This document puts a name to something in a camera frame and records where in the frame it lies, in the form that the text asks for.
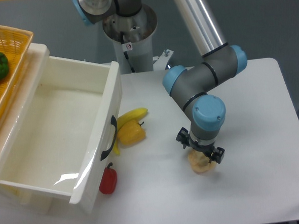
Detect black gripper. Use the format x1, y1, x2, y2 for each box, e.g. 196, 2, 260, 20
176, 127, 225, 163

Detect round braided bread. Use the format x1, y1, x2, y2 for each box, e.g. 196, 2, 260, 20
188, 149, 217, 173

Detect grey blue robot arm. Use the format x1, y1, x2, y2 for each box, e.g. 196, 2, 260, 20
72, 0, 247, 163

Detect yellow bell pepper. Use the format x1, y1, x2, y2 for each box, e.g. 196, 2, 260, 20
117, 120, 146, 146

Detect yellow banana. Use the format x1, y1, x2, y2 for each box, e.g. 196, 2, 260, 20
113, 107, 148, 155

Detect red bell pepper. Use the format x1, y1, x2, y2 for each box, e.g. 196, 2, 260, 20
99, 162, 118, 195

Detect white plastic drawer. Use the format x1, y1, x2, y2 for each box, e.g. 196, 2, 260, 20
0, 56, 122, 213

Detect yellow woven basket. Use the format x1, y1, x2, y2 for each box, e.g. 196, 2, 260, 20
0, 25, 33, 125

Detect black drawer handle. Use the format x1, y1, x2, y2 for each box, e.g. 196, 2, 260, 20
100, 115, 118, 161

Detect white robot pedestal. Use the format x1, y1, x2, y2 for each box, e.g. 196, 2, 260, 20
102, 4, 174, 74

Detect black cable on pedestal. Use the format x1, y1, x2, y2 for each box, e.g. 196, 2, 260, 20
120, 30, 137, 74

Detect white drawer cabinet frame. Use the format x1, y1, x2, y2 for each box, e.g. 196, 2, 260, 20
0, 43, 50, 160

